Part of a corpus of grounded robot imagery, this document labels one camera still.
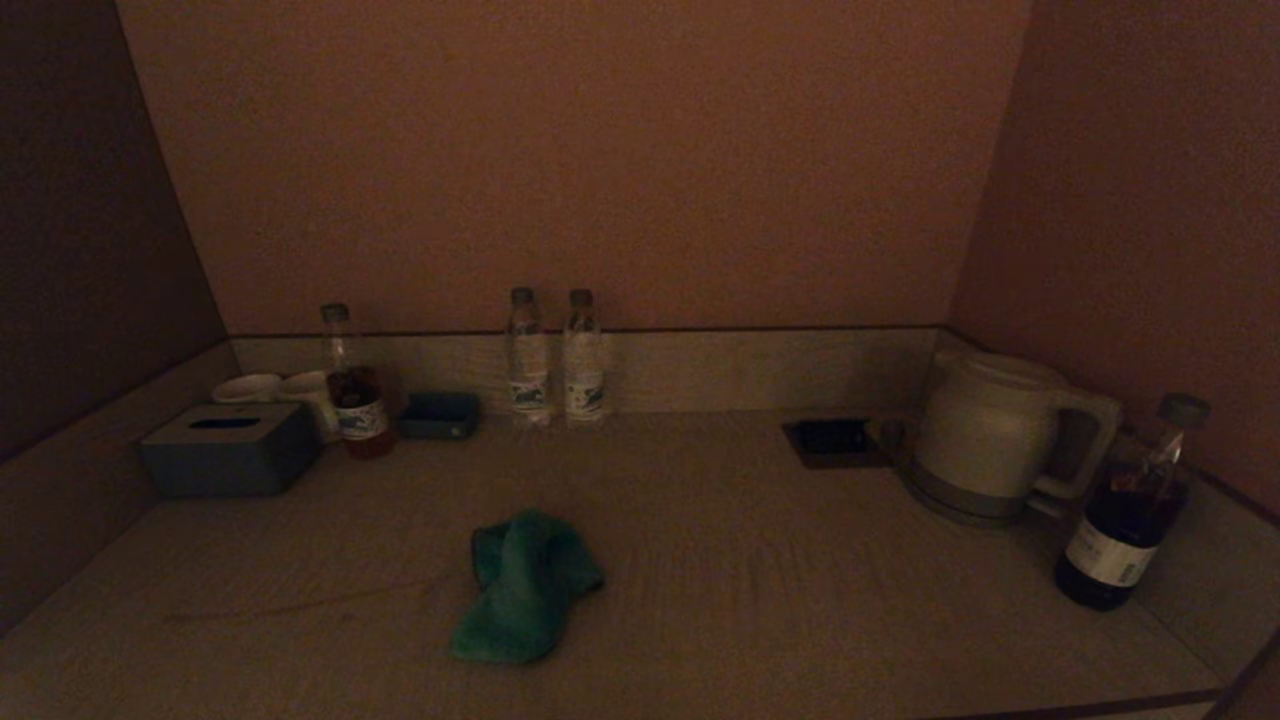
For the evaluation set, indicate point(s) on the white cup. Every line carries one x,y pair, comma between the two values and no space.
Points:
246,388

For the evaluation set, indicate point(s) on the clear water bottle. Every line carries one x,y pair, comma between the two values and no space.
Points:
527,370
584,375

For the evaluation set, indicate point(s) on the dark drink bottle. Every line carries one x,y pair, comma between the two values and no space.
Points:
1120,545

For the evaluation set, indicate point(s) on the amber tea bottle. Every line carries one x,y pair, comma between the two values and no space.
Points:
360,415

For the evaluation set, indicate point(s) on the kettle base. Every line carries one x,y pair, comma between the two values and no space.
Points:
960,505

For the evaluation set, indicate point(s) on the small teal tray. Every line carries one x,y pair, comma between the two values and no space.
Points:
440,416

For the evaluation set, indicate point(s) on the white electric kettle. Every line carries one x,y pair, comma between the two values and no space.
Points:
985,425

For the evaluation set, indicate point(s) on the green cloth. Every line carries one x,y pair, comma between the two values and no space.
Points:
525,590

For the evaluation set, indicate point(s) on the black socket panel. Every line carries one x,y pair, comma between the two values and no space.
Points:
833,442

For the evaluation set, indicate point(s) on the blue-grey tissue box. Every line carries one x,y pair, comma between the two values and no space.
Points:
230,460

